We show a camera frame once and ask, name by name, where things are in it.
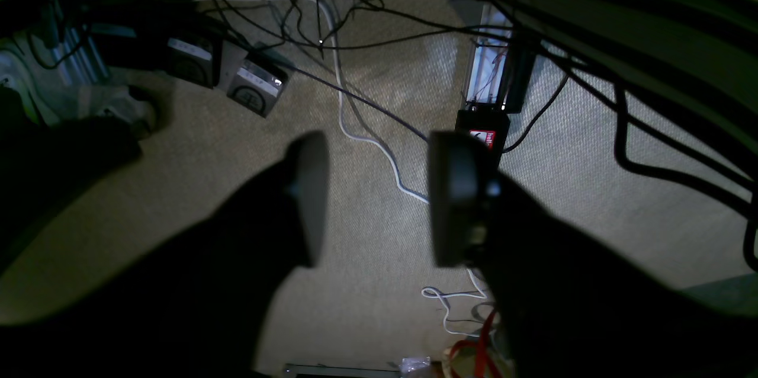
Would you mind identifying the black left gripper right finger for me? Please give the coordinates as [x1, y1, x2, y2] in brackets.
[428, 132, 498, 268]

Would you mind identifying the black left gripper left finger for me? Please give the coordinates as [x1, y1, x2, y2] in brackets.
[284, 132, 330, 268]

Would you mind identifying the black box red label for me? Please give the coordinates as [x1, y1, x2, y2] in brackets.
[455, 106, 510, 155]

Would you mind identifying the grey power adapter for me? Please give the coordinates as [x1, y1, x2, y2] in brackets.
[163, 32, 222, 88]
[226, 56, 290, 118]

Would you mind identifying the white cable on floor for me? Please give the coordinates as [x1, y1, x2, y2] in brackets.
[317, 0, 492, 337]

